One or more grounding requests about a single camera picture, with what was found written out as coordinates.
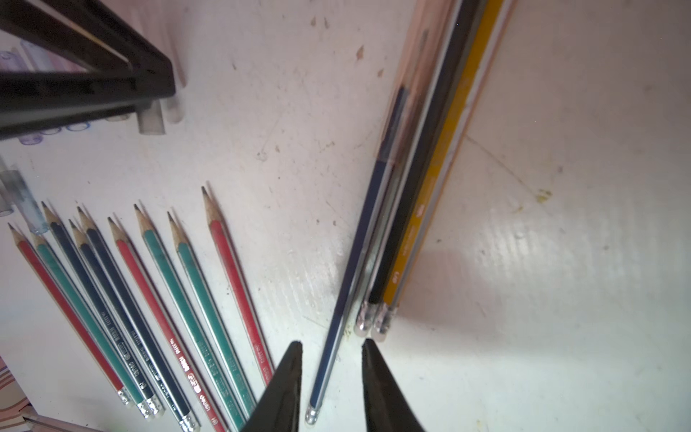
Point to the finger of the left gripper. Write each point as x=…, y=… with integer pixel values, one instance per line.
x=121, y=71

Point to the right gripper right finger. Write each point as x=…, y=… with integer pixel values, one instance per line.
x=386, y=408

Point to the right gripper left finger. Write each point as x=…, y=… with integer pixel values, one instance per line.
x=279, y=407

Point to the clear pale blue pencil cap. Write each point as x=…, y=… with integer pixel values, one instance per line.
x=78, y=127

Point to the clear light blue pencil cap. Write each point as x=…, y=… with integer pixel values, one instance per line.
x=21, y=196

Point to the pink capped pencil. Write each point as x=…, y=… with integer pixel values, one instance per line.
x=225, y=248

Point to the clear colourless pencil cap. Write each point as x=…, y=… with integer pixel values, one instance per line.
x=150, y=119

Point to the dark blue pencil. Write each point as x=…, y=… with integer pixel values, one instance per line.
x=104, y=314

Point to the red capped pencil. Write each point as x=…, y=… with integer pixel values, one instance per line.
x=184, y=359

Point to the yellow black capped pencil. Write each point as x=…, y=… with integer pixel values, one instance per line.
x=446, y=50

